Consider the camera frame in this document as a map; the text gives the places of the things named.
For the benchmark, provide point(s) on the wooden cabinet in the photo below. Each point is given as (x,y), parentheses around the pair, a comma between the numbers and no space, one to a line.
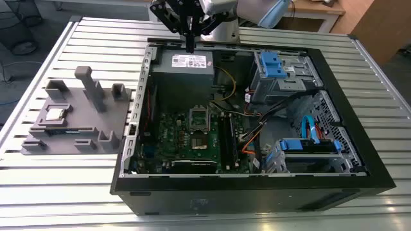
(379,29)

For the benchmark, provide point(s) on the grey optical drive cage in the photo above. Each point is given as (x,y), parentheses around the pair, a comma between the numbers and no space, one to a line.
(288,89)

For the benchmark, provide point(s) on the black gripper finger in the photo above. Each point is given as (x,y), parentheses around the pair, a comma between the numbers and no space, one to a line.
(215,22)
(166,16)

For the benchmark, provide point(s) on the grey metal disk bay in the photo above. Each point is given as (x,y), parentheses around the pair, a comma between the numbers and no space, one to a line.
(313,157)

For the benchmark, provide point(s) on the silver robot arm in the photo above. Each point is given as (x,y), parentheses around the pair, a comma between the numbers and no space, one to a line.
(224,31)

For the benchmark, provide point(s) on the large black mesh bin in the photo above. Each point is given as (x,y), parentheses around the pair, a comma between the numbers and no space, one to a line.
(18,36)

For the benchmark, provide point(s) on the green motherboard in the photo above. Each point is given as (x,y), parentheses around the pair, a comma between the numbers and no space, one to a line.
(173,149)

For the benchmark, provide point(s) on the CPU socket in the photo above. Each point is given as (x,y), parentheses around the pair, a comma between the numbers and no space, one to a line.
(198,143)

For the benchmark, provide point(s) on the grey parts rack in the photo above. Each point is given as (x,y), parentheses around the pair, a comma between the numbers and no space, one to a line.
(80,115)

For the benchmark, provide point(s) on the silver CPU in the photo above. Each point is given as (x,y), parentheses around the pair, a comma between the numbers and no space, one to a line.
(56,114)

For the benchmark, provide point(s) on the hard disk in blue carrier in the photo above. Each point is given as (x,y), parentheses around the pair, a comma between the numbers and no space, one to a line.
(291,145)

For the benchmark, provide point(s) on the large blue drive bracket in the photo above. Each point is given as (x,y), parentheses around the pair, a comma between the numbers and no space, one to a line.
(271,60)

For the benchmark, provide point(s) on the blue expansion slot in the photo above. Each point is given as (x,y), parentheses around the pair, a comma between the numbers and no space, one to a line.
(148,151)

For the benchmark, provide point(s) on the grey power supply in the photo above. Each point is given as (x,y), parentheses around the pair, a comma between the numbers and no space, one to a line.
(178,89)

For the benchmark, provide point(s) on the small black mesh bin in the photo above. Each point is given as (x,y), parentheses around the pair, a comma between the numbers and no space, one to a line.
(32,20)

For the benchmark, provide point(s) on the black PC case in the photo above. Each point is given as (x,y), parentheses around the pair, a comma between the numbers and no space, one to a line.
(224,197)

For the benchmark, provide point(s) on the metal locking lever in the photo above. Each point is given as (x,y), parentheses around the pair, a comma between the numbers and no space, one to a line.
(211,120)

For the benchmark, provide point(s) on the black graphics card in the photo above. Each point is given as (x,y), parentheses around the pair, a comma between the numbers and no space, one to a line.
(194,166)

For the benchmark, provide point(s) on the small blue drive bracket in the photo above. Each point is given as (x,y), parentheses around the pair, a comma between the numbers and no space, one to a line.
(276,72)

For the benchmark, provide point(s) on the wooden desk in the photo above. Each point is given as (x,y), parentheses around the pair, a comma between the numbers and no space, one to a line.
(313,9)

